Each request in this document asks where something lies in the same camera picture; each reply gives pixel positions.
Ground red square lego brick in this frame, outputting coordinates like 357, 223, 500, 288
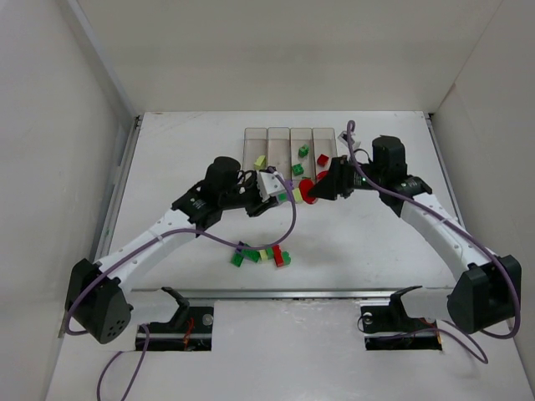
317, 154, 329, 167

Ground green square lego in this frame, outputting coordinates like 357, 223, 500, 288
292, 163, 304, 176
298, 144, 310, 159

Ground red round lego stack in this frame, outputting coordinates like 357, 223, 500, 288
298, 179, 317, 205

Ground red green lego stack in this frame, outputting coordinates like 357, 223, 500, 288
259, 245, 292, 268

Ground red arch lego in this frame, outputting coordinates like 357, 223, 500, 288
316, 170, 328, 180

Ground purple lime lego cluster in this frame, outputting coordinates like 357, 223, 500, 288
277, 188, 303, 204

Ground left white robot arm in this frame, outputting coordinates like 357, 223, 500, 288
64, 156, 285, 344

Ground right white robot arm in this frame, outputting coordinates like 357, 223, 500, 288
308, 136, 522, 333

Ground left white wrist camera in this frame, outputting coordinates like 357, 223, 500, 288
257, 171, 287, 202

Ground aluminium rail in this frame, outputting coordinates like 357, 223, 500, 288
137, 285, 488, 300

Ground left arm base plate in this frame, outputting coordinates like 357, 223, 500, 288
147, 304, 214, 352

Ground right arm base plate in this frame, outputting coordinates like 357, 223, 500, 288
357, 305, 442, 351

